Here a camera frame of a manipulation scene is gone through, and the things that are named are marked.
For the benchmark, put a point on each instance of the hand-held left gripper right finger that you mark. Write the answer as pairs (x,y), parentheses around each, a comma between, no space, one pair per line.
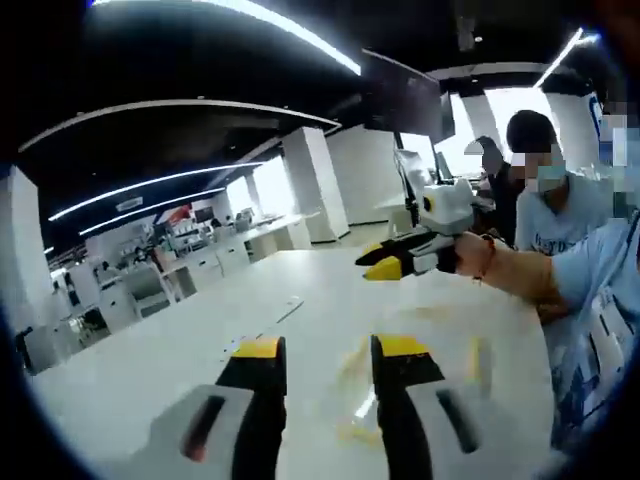
(420,430)

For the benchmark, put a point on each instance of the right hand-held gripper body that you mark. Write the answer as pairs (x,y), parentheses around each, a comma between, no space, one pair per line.
(452,210)

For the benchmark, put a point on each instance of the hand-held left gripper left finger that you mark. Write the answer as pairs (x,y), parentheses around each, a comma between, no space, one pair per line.
(225,430)

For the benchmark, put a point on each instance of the yellow plastic latch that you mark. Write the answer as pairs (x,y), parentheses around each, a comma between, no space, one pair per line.
(357,438)

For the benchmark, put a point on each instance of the clear plastic bag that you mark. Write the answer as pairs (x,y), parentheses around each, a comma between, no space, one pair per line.
(435,345)

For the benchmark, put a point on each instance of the person's right hand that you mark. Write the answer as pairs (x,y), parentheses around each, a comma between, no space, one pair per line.
(470,257)

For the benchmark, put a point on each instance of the white square pillar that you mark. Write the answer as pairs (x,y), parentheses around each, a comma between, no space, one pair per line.
(22,240)
(315,185)

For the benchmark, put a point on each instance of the hanging dark screen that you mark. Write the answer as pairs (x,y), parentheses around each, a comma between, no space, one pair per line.
(405,95)

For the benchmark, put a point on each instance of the row of white office desks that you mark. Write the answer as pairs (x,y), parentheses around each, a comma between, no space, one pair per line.
(225,250)

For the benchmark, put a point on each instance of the white ceiling light strip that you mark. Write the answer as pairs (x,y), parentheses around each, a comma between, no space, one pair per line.
(150,187)
(562,57)
(280,25)
(150,210)

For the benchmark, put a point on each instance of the small black stand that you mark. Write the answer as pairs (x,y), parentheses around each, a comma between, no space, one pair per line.
(26,350)

